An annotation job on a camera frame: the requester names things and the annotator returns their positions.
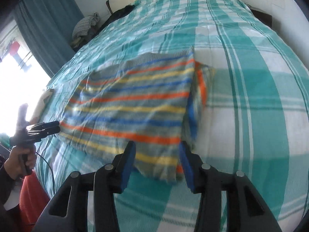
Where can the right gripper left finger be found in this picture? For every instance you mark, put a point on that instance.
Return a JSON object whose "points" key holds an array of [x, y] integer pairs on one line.
{"points": [[67, 210]]}

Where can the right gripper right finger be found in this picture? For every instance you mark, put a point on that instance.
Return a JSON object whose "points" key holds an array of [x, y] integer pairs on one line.
{"points": [[225, 195]]}

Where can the striped knit sweater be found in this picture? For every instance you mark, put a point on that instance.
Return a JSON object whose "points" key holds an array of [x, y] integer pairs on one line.
{"points": [[155, 100]]}

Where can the pile of clothes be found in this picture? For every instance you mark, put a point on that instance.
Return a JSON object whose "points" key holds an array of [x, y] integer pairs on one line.
{"points": [[84, 30]]}

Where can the person's left hand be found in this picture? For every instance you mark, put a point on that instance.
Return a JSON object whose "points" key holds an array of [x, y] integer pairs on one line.
{"points": [[19, 158]]}

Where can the patterned cream pillow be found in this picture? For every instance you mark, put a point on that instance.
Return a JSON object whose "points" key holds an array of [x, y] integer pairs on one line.
{"points": [[41, 105]]}

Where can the orange fuzzy blanket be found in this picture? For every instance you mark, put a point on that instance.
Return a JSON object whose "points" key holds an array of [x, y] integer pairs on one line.
{"points": [[33, 200]]}

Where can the teal plaid bedspread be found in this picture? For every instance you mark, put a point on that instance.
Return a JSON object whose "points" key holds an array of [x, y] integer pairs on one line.
{"points": [[256, 117]]}

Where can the teal curtain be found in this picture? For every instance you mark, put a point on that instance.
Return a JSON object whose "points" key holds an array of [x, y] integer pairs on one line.
{"points": [[47, 27]]}

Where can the black garment on bed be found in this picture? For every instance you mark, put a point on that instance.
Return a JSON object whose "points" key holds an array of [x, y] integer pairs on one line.
{"points": [[115, 16]]}

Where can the dark nightstand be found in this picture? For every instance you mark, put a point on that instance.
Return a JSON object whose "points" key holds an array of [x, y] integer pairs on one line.
{"points": [[264, 17]]}

